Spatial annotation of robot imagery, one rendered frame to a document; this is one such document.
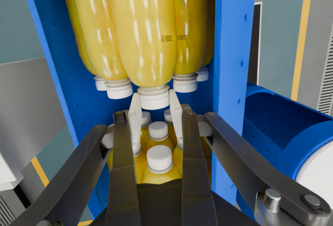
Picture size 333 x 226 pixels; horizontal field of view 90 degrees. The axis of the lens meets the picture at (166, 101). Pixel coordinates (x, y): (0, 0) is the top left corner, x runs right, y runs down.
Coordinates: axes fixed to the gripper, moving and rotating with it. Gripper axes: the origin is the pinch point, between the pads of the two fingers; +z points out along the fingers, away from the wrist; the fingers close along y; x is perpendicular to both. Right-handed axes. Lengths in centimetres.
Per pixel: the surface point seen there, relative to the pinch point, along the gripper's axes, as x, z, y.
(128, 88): 1.1, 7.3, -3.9
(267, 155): -34, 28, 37
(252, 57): -11, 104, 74
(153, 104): 0.4, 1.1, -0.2
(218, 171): -7.2, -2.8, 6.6
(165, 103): 0.2, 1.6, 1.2
